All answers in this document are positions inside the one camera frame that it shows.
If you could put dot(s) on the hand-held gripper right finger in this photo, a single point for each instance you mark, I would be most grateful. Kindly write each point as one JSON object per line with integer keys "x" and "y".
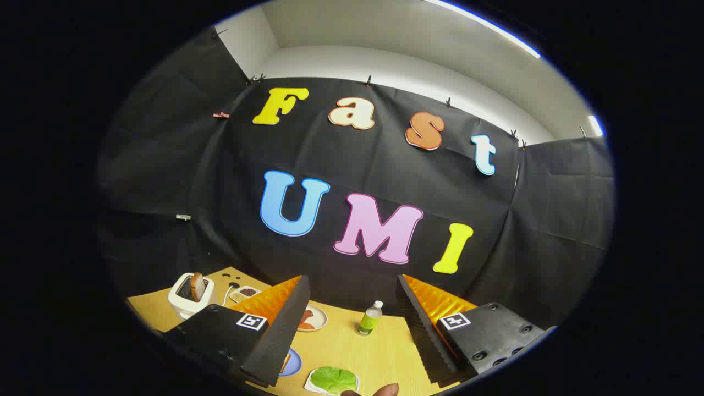
{"x": 418, "y": 330}

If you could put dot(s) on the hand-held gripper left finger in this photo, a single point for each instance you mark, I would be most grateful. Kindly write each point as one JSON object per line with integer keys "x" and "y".
{"x": 286, "y": 324}

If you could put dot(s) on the green lettuce leaf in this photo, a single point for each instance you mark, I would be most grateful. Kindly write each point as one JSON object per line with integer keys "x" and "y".
{"x": 333, "y": 379}

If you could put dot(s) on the brown-crust toast bread slice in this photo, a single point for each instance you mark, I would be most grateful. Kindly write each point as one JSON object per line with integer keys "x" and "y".
{"x": 198, "y": 287}

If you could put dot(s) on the brown meat patty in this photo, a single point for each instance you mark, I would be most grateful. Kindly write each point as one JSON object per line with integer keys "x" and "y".
{"x": 308, "y": 316}

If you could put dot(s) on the white round plate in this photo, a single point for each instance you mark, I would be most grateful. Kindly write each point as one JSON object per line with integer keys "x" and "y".
{"x": 320, "y": 316}

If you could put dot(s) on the blue round plate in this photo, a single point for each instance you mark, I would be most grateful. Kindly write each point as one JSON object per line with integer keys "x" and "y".
{"x": 295, "y": 363}

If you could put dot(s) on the green label plastic bottle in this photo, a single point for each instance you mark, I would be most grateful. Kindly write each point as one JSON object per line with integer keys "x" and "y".
{"x": 369, "y": 320}

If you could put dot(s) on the white divided bean dish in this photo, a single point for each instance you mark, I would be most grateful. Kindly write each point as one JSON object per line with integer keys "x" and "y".
{"x": 245, "y": 293}

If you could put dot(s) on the white square plate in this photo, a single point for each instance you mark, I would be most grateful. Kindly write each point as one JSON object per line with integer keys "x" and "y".
{"x": 308, "y": 386}

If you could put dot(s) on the white toaster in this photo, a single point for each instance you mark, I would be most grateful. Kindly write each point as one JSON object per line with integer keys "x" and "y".
{"x": 184, "y": 306}

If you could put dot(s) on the black backdrop cloth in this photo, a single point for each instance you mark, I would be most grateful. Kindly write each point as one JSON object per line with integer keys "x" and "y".
{"x": 385, "y": 170}

